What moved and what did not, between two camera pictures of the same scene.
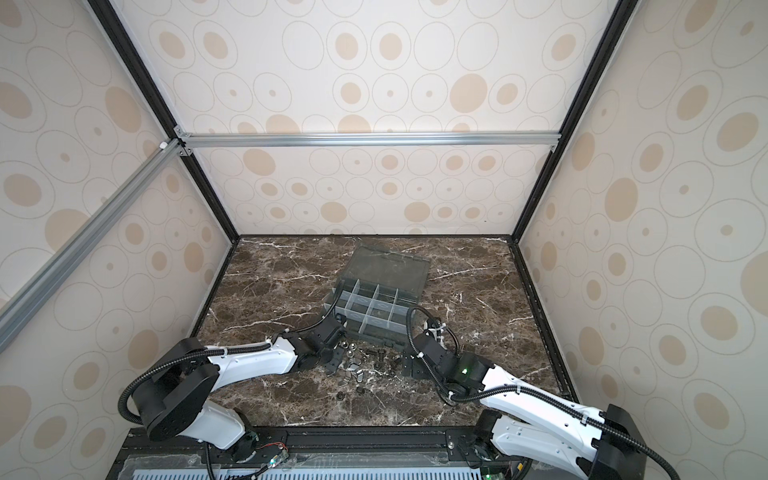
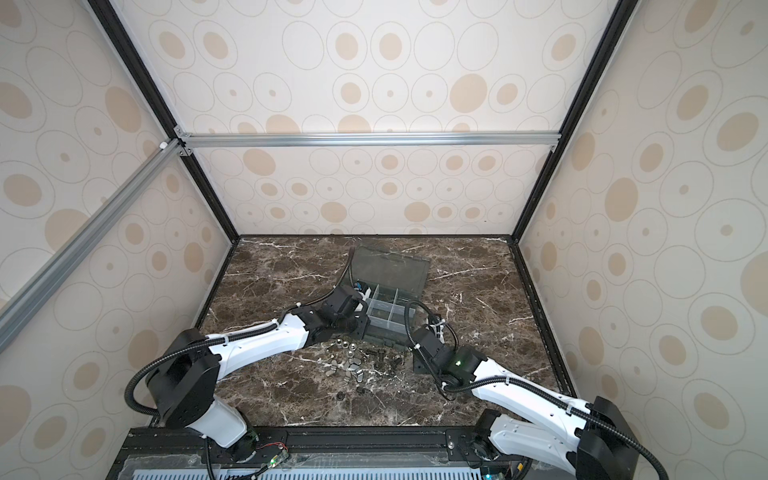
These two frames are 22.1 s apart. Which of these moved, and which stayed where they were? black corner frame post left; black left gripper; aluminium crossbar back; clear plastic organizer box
Moved: black left gripper
Stayed: clear plastic organizer box; black corner frame post left; aluminium crossbar back
